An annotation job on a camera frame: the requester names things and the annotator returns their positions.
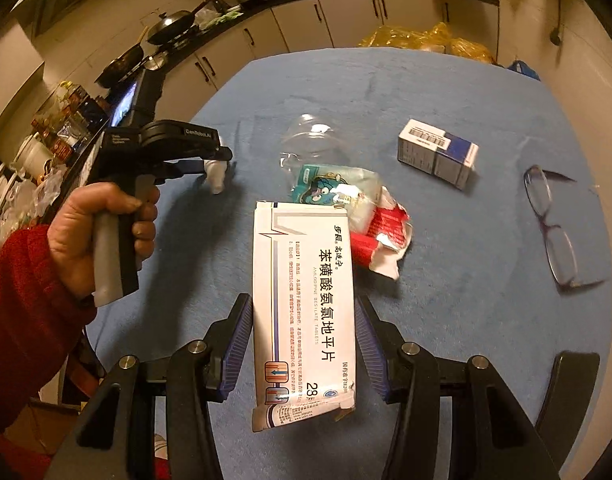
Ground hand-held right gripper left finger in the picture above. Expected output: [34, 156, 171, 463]
[45, 292, 255, 480]

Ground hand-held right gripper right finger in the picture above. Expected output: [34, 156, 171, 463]
[355, 295, 562, 480]

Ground small white bottle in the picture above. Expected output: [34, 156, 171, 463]
[206, 159, 229, 195]

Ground white medicine box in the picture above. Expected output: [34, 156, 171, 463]
[251, 200, 359, 434]

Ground clear plastic cup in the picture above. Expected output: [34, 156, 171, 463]
[278, 112, 349, 177]

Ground teal snack packet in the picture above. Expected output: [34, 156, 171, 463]
[287, 162, 383, 228]

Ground red white torn wrapper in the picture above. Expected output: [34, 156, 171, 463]
[348, 185, 415, 281]

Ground blue white box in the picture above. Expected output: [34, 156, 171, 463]
[398, 119, 480, 191]

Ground person's left hand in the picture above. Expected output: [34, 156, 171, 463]
[48, 182, 159, 303]

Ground black frying wok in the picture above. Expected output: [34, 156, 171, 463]
[94, 44, 148, 89]

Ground cluster of sauce bottles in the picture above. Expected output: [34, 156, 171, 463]
[31, 80, 112, 156]

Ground wok with metal lid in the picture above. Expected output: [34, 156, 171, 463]
[145, 9, 201, 47]

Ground white electric kettle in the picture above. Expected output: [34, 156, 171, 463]
[13, 132, 54, 177]

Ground grey lower cabinets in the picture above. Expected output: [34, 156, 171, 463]
[151, 0, 501, 126]

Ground crumpled clear plastic bags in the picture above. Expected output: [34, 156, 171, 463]
[0, 167, 69, 233]

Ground eyeglasses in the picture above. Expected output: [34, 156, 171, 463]
[523, 164, 611, 292]

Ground pile of yellow plastic bags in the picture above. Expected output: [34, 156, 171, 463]
[358, 22, 497, 65]

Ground blue bag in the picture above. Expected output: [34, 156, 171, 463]
[507, 59, 541, 82]

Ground black cable with plug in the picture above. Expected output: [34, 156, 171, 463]
[548, 0, 564, 46]

